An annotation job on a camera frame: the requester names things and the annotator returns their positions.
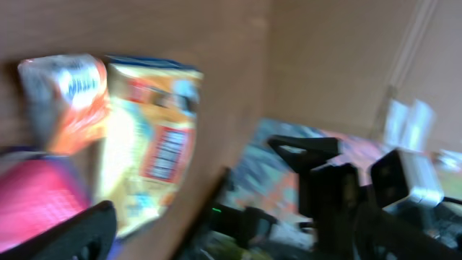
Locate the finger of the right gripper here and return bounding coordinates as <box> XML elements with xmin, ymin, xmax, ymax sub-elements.
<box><xmin>267</xmin><ymin>135</ymin><xmax>341</xmax><ymax>173</ymax></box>

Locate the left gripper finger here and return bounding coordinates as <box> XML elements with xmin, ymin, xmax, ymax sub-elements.
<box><xmin>1</xmin><ymin>200</ymin><xmax>117</xmax><ymax>260</ymax></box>

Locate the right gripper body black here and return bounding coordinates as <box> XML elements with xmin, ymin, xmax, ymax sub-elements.
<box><xmin>297</xmin><ymin>163</ymin><xmax>372</xmax><ymax>259</ymax></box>

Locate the red purple tissue pack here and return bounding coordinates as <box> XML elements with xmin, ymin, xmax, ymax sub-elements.
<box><xmin>1</xmin><ymin>147</ymin><xmax>92</xmax><ymax>252</ymax></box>

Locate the orange cream snack bag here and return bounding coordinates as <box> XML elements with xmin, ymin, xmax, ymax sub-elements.
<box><xmin>95</xmin><ymin>55</ymin><xmax>204</xmax><ymax>238</ymax></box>

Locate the orange white sticker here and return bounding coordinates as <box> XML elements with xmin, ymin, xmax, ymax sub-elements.
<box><xmin>17</xmin><ymin>54</ymin><xmax>110</xmax><ymax>155</ymax></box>

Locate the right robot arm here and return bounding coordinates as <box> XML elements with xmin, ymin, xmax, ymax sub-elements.
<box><xmin>175</xmin><ymin>135</ymin><xmax>461</xmax><ymax>259</ymax></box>

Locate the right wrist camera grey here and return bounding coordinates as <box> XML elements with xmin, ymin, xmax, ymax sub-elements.
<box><xmin>370</xmin><ymin>149</ymin><xmax>444</xmax><ymax>208</ymax></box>

